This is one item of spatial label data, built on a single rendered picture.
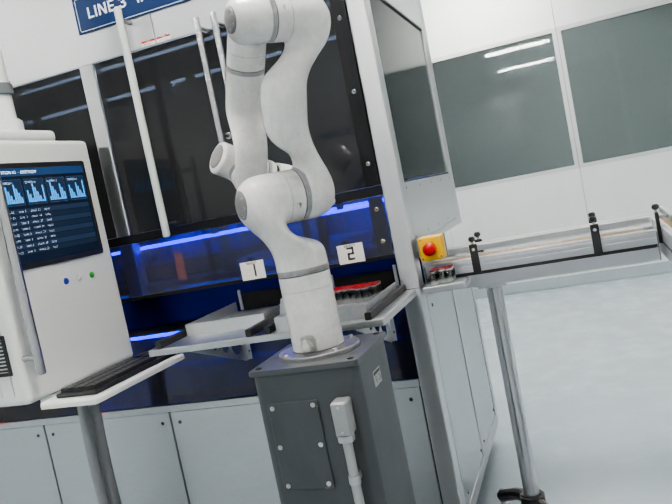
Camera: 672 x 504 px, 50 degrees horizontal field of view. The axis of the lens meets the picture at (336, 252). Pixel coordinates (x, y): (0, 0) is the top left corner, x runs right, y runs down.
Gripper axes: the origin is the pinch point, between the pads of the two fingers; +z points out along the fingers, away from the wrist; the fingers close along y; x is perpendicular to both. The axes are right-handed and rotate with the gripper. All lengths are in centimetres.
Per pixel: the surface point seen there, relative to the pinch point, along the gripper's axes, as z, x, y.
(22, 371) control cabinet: -49, 9, -81
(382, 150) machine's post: 21.3, 14.1, 16.4
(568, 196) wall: 406, 274, 2
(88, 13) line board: -53, 95, 2
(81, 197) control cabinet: -41, 58, -46
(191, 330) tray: -10, 8, -55
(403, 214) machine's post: 31.7, 2.4, 3.7
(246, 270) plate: 8.3, 27.1, -40.3
